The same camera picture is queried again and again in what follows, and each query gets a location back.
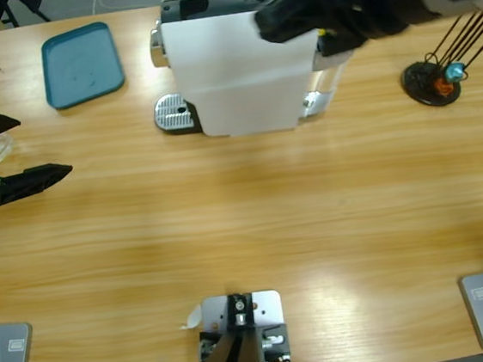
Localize white capsule coffee machine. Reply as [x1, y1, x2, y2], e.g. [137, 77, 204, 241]
[143, 0, 333, 146]

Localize orange coffee capsule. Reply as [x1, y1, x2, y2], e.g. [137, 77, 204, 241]
[433, 76, 455, 97]

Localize blue coffee capsule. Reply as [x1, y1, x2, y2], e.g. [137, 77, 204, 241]
[446, 60, 468, 83]

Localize teal plastic tray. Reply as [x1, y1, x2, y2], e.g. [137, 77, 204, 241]
[38, 19, 130, 113]

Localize black stand legs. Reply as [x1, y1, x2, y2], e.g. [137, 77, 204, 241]
[0, 0, 53, 29]

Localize black capsule stand with rods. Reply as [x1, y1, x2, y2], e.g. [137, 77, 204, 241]
[394, 8, 483, 111]

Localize metal grate drip tray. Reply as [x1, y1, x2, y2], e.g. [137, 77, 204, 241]
[151, 90, 197, 136]

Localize white paper tag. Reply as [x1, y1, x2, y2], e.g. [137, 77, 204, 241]
[176, 304, 205, 331]

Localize white mounting block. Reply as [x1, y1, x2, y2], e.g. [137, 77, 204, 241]
[193, 287, 292, 362]

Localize white floor cable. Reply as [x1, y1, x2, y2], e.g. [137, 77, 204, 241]
[90, 0, 121, 15]

